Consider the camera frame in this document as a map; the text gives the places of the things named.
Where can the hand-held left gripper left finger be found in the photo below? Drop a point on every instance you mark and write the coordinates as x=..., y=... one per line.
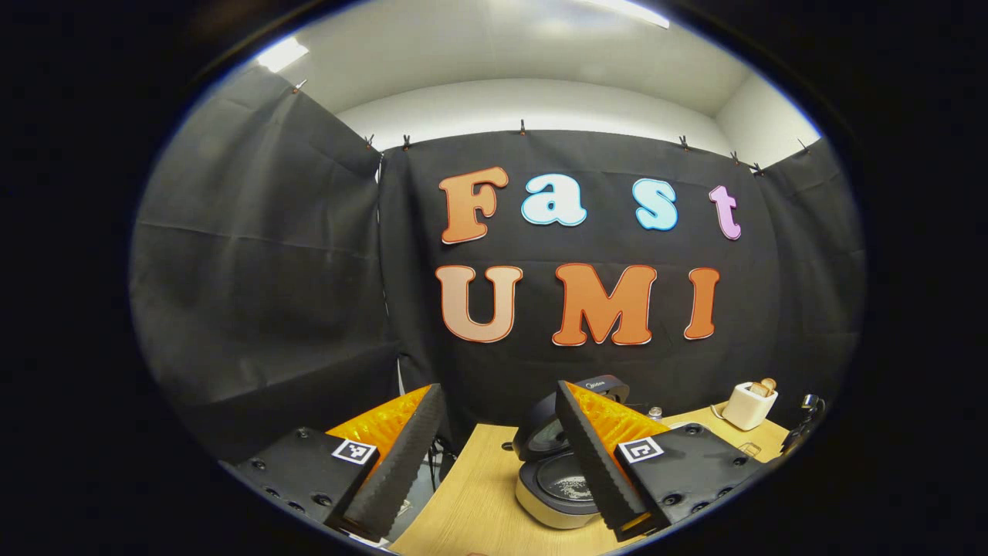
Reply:
x=409, y=463

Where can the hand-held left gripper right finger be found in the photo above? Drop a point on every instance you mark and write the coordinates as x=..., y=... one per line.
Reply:
x=598, y=479

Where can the white rice grains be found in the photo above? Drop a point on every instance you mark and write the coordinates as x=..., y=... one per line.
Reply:
x=575, y=486

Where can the black and beige rice cooker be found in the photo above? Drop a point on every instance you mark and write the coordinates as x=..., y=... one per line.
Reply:
x=552, y=508

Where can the clear square chopstick holder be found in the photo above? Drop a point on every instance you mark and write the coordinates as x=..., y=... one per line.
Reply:
x=749, y=449

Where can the white toaster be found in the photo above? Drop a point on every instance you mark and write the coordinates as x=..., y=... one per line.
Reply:
x=742, y=413

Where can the black backdrop cloth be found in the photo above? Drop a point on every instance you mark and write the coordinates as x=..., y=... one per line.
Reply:
x=309, y=309

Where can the row of black cloth clips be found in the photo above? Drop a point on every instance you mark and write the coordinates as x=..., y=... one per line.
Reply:
x=522, y=127

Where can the ceiling light panel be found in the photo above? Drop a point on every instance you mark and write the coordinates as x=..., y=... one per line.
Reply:
x=282, y=54

